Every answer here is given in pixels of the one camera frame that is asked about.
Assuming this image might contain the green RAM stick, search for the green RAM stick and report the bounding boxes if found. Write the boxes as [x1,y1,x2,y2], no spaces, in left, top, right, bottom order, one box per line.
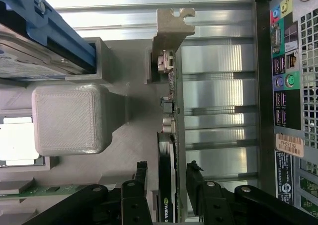
[0,184,85,198]

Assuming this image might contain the grey printed parts rack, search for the grey printed parts rack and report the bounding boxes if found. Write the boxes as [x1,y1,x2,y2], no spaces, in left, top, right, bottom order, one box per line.
[0,37,179,225]

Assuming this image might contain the black open PC case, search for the black open PC case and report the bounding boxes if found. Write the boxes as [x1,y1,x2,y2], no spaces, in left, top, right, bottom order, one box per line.
[253,0,318,225]

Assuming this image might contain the silver CPU chip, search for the silver CPU chip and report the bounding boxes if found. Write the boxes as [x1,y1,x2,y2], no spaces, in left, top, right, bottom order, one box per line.
[0,117,43,166]

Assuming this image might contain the hard disk in blue caddy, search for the hard disk in blue caddy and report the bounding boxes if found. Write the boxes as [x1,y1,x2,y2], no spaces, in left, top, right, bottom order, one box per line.
[0,0,97,80]

